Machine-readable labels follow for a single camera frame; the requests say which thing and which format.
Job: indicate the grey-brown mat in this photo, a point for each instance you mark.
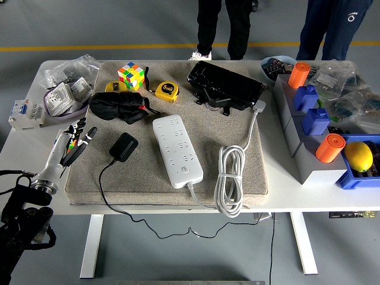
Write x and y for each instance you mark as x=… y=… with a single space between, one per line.
x=207 y=133

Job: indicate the white power strip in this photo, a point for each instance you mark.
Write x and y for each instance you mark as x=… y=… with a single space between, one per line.
x=178 y=148

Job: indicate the orange cylinder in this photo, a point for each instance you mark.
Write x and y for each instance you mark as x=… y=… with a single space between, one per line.
x=329 y=148
x=299 y=74

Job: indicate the white three-pin plug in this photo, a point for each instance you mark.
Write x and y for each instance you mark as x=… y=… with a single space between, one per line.
x=259 y=106

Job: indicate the clear bag of black parts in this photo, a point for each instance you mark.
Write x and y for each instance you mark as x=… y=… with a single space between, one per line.
x=68 y=71

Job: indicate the black power adapter plug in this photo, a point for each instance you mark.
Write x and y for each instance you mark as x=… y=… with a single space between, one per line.
x=124 y=147

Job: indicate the yellow tape measure 5m print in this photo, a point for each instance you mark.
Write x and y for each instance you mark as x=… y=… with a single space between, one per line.
x=166 y=90

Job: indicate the black table control panel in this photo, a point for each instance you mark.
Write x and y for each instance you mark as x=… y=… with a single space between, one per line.
x=350 y=214

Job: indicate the yellow tape measure black label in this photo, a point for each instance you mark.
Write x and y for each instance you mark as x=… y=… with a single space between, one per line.
x=115 y=86

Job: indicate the white table leg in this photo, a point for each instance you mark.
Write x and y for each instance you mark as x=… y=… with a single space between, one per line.
x=90 y=246
x=304 y=246

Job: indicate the blue block with knob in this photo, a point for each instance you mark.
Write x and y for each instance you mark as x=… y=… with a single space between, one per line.
x=305 y=99
x=316 y=122

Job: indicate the clear bag with white label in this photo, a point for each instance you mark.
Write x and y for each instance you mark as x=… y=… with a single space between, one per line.
x=332 y=78

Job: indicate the grey box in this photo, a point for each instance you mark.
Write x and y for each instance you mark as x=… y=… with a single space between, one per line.
x=282 y=95
x=308 y=166

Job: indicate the light blue bowl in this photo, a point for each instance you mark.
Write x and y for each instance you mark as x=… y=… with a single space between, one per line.
x=265 y=72

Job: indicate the person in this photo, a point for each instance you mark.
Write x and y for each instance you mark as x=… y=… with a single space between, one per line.
x=335 y=26
x=209 y=26

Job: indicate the dark electronic parts packets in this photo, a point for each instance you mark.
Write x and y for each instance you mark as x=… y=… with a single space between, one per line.
x=277 y=66

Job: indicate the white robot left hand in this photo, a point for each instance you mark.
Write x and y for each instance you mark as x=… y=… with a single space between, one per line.
x=55 y=157

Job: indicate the yellow lemon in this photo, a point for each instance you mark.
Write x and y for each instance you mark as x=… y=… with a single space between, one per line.
x=358 y=156

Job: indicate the colourful puzzle cube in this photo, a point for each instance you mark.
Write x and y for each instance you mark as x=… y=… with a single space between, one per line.
x=131 y=75
x=72 y=145

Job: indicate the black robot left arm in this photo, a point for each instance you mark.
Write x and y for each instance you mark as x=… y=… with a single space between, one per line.
x=17 y=237

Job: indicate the blue plastic bin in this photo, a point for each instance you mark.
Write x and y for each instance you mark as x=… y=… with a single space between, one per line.
x=345 y=181

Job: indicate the white shoe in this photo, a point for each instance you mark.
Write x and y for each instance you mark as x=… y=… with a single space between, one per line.
x=200 y=55

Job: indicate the clear bag of green parts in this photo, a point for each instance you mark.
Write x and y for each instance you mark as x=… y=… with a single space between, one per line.
x=359 y=110

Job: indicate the black glossy wrapped device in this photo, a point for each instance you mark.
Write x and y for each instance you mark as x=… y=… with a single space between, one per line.
x=225 y=83

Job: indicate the grey under-table bracket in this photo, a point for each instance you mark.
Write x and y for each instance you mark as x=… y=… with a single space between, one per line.
x=264 y=217

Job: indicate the black fabric pouch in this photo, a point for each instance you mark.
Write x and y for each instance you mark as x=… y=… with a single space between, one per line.
x=118 y=104

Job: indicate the green plastic piece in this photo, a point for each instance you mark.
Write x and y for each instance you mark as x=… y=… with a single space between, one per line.
x=319 y=103
x=334 y=119

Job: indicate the white circuit breaker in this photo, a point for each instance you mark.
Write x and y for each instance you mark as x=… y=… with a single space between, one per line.
x=26 y=114

